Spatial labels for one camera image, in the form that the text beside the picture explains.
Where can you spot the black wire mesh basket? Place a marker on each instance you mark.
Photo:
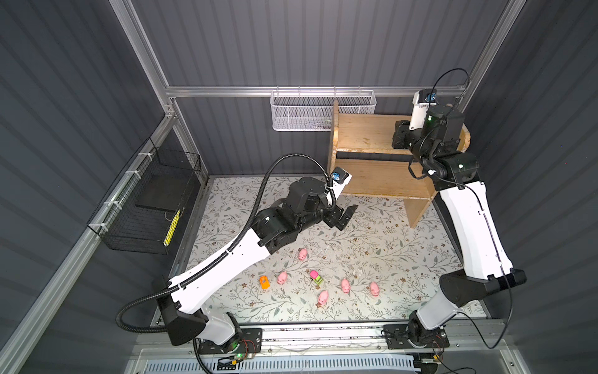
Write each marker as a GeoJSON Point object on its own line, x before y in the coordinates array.
{"type": "Point", "coordinates": [136, 217]}

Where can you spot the pink toy pig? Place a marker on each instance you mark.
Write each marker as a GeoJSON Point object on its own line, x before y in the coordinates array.
{"type": "Point", "coordinates": [323, 298]}
{"type": "Point", "coordinates": [374, 289]}
{"type": "Point", "coordinates": [282, 278]}
{"type": "Point", "coordinates": [303, 254]}
{"type": "Point", "coordinates": [345, 286]}

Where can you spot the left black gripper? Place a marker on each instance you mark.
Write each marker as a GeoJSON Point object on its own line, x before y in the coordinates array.
{"type": "Point", "coordinates": [331, 217]}

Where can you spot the pink toy pig middle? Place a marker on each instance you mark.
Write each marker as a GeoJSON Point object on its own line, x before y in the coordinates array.
{"type": "Point", "coordinates": [345, 286]}

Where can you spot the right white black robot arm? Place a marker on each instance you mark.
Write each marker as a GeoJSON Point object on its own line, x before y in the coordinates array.
{"type": "Point", "coordinates": [487, 269]}

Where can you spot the pink green toy truck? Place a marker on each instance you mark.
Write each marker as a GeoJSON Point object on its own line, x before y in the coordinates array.
{"type": "Point", "coordinates": [316, 277]}

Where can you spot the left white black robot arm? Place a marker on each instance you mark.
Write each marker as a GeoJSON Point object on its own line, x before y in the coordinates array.
{"type": "Point", "coordinates": [309, 202]}

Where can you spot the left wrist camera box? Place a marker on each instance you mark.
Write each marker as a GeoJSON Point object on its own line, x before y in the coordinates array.
{"type": "Point", "coordinates": [341, 178]}

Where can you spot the pink toy pig upper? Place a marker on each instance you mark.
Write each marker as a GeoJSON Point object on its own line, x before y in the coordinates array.
{"type": "Point", "coordinates": [303, 254]}

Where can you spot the pink toy pig left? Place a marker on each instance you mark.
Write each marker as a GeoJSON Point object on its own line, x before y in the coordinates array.
{"type": "Point", "coordinates": [282, 278]}

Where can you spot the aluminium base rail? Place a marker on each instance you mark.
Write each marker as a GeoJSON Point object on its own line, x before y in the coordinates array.
{"type": "Point", "coordinates": [462, 334]}

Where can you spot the pink toy pig right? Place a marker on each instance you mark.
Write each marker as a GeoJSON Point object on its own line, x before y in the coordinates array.
{"type": "Point", "coordinates": [374, 289]}

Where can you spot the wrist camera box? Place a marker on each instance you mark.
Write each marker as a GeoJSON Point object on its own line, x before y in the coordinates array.
{"type": "Point", "coordinates": [341, 178]}
{"type": "Point", "coordinates": [422, 102]}

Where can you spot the pink toy pig bottom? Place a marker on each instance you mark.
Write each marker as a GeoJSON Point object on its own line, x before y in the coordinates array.
{"type": "Point", "coordinates": [323, 298]}

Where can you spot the wooden two-tier shelf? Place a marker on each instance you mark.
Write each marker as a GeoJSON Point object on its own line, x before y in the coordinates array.
{"type": "Point", "coordinates": [362, 145]}

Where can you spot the white wire mesh basket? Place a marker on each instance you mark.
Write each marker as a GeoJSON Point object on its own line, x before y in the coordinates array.
{"type": "Point", "coordinates": [312, 111]}

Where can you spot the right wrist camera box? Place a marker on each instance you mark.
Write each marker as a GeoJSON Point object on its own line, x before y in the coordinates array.
{"type": "Point", "coordinates": [422, 102]}

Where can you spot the floral patterned table mat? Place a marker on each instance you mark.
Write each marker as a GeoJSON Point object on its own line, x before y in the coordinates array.
{"type": "Point", "coordinates": [377, 245]}

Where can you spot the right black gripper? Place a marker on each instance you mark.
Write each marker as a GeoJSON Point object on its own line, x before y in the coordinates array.
{"type": "Point", "coordinates": [399, 131]}

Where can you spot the orange toy car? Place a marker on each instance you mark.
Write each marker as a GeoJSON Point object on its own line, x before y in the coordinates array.
{"type": "Point", "coordinates": [264, 282]}

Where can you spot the white perforated cable tray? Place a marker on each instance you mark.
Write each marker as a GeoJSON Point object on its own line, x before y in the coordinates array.
{"type": "Point", "coordinates": [318, 363]}

